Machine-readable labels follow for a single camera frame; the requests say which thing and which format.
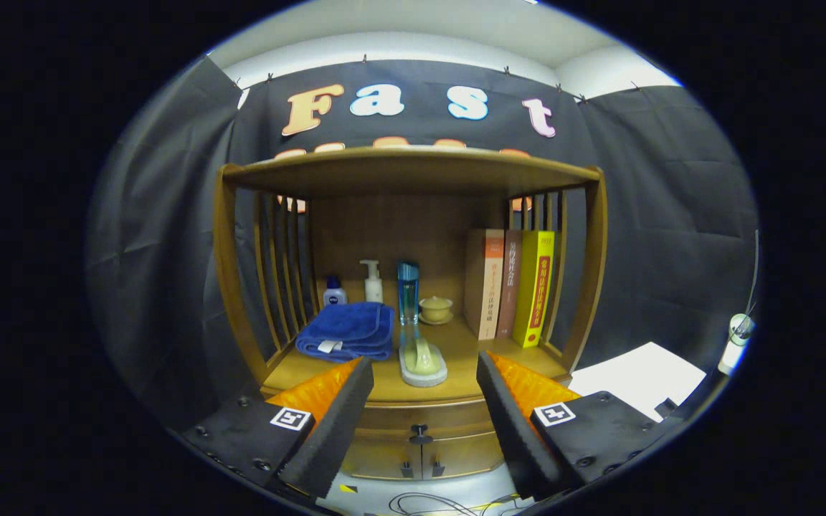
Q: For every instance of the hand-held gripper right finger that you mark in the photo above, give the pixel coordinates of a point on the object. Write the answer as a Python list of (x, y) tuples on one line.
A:
[(520, 437)]

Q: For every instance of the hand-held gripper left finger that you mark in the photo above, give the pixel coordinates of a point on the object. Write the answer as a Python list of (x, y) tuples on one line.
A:
[(334, 437)]

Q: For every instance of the clear packet of pale sponges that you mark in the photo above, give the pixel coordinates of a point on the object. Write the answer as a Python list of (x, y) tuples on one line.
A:
[(421, 360)]

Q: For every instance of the wooden countertop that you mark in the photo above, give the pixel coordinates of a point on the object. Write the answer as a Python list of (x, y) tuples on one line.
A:
[(456, 344)]

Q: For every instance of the wooden cabinet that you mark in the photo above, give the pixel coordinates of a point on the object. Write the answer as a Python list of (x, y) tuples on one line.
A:
[(399, 229)]

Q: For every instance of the blue folded towel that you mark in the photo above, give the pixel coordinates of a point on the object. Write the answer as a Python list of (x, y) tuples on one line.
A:
[(348, 326)]

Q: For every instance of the small white lotion bottle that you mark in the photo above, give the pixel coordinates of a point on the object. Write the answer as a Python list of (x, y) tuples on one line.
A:
[(334, 295)]

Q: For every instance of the brown book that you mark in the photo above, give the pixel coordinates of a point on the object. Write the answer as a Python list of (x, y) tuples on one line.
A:
[(510, 287)]

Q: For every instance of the yellow book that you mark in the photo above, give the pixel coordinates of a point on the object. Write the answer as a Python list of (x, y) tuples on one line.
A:
[(535, 287)]

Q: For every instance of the yellow lidded tea bowl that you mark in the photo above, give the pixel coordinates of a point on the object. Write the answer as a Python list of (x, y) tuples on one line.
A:
[(436, 309)]

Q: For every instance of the beige orange book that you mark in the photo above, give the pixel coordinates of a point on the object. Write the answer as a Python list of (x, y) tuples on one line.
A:
[(488, 287)]

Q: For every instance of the white pump bottle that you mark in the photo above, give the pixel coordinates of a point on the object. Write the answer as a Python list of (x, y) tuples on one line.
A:
[(373, 288)]

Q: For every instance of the blue glass bottle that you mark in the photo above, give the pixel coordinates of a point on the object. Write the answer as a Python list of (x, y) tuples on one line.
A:
[(407, 294)]

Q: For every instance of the black backdrop cloth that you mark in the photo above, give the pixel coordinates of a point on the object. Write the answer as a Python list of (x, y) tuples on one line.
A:
[(162, 236)]

